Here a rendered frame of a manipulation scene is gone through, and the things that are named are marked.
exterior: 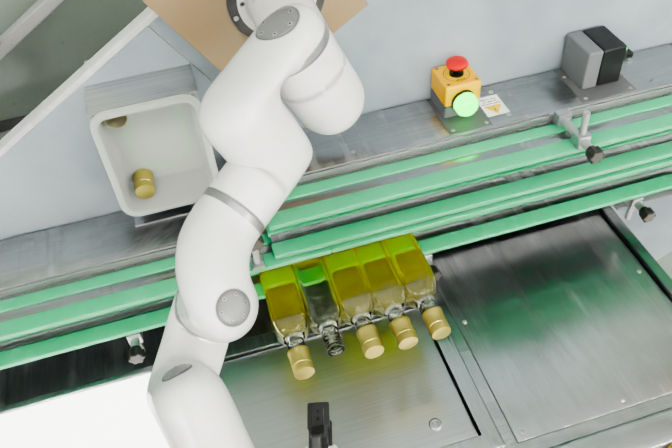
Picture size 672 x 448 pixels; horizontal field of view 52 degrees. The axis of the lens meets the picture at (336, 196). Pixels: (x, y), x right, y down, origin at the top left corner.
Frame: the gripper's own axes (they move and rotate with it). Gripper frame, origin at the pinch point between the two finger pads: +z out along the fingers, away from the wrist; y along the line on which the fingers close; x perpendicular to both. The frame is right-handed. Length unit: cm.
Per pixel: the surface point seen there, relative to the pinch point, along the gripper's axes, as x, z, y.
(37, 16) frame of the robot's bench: 62, 93, 20
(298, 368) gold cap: 3.2, 8.7, 1.5
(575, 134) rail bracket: -47, 43, 16
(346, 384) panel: -3.7, 13.6, -12.6
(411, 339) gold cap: -15.0, 13.1, 0.8
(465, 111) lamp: -28, 49, 18
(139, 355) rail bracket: 31.3, 16.7, -4.3
